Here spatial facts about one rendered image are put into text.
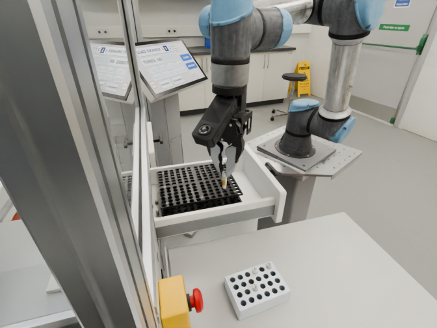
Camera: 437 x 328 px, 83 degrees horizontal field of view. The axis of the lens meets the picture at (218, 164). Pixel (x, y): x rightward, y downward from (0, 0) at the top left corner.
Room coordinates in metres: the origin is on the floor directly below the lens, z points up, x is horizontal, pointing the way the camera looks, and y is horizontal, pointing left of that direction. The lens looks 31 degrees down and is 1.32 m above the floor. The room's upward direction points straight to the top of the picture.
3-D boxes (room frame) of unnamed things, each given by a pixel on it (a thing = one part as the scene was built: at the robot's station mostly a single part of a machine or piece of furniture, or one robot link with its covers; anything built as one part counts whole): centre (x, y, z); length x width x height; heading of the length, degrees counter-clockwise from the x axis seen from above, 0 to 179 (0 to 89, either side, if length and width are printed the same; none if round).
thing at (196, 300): (0.25, 0.04, 0.88); 0.04 x 0.03 x 0.04; 15
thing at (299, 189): (1.04, -0.36, 0.38); 0.30 x 0.30 x 0.76; 42
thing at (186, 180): (0.59, 0.06, 0.87); 0.22 x 0.18 x 0.06; 105
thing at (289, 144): (1.04, -0.36, 0.83); 0.15 x 0.15 x 0.10
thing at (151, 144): (0.86, 0.26, 0.87); 0.29 x 0.02 x 0.11; 15
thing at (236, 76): (0.51, -0.02, 1.22); 0.08 x 0.08 x 0.05
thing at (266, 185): (0.64, -0.13, 0.87); 0.29 x 0.02 x 0.11; 15
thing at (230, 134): (0.52, -0.03, 1.14); 0.09 x 0.08 x 0.12; 151
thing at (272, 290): (0.34, -0.09, 0.78); 0.12 x 0.08 x 0.04; 111
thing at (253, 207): (0.59, 0.07, 0.86); 0.40 x 0.26 x 0.06; 105
